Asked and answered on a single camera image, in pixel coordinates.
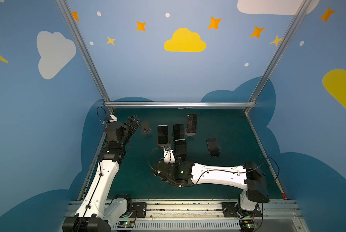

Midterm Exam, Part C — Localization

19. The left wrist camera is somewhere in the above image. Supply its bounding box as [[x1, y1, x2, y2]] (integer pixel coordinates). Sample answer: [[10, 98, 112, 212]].
[[106, 115, 117, 123]]

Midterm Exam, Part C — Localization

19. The right aluminium frame post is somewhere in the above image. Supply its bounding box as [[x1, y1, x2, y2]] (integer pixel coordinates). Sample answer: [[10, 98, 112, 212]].
[[248, 0, 312, 107]]

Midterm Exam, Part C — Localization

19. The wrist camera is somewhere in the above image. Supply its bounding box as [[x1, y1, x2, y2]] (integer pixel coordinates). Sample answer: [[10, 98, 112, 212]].
[[163, 146, 176, 164], [106, 115, 117, 123]]

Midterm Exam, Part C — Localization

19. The brown round phone stand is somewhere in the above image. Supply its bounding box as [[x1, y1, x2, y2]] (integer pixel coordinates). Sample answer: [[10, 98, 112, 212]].
[[157, 141, 171, 148]]

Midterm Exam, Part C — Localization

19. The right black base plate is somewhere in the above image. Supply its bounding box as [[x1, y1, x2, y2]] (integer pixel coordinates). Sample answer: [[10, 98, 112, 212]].
[[221, 202, 262, 218]]

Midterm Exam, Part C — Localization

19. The left aluminium frame post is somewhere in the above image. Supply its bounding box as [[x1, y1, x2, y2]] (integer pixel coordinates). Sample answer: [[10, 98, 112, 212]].
[[56, 0, 115, 114]]

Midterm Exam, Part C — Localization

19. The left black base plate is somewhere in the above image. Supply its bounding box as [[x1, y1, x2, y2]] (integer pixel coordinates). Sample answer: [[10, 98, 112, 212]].
[[129, 202, 147, 218]]

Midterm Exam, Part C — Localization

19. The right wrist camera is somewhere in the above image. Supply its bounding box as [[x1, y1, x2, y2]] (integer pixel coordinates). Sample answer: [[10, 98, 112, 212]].
[[163, 146, 176, 164]]

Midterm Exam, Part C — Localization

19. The aluminium frame post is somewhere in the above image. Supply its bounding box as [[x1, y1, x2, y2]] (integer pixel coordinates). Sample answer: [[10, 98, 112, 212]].
[[56, 0, 115, 114], [248, 0, 312, 107]]

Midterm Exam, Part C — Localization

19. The back aluminium frame bar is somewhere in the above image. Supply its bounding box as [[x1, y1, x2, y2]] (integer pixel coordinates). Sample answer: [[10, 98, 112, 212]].
[[104, 101, 256, 108]]

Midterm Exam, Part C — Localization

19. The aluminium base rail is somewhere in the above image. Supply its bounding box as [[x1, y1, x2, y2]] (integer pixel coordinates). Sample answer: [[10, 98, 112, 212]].
[[58, 199, 310, 232]]

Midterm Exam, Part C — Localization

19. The black phone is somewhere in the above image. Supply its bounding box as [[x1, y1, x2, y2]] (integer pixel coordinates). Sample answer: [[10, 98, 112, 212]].
[[157, 125, 169, 144], [173, 124, 184, 141], [206, 137, 220, 157], [186, 114, 198, 133]]

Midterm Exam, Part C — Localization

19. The controller board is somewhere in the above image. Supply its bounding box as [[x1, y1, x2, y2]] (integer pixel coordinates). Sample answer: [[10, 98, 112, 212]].
[[117, 221, 135, 229], [239, 220, 256, 232]]

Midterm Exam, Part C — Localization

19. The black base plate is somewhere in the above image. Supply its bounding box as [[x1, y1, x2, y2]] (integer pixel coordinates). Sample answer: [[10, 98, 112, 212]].
[[129, 202, 147, 218], [221, 202, 262, 218]]

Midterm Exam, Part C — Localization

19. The grey phone stand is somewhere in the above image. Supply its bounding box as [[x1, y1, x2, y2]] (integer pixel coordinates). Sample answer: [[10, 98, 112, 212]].
[[184, 129, 196, 137], [140, 120, 152, 135]]

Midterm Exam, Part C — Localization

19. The centre white-edged phone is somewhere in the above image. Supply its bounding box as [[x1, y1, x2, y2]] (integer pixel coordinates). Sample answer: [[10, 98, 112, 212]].
[[174, 139, 187, 161]]

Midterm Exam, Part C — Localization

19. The left controller board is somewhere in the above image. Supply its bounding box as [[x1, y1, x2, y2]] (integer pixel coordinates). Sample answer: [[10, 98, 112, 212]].
[[117, 221, 135, 229]]

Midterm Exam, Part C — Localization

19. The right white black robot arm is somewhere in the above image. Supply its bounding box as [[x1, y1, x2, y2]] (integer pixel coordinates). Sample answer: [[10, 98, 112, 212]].
[[152, 160, 270, 218]]

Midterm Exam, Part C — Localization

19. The right controller board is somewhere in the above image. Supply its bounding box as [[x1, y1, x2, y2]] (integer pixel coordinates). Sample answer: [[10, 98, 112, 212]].
[[239, 220, 256, 232]]

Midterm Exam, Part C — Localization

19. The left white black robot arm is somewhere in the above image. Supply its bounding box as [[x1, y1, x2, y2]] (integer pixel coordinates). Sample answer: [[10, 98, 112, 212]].
[[62, 116, 140, 232]]

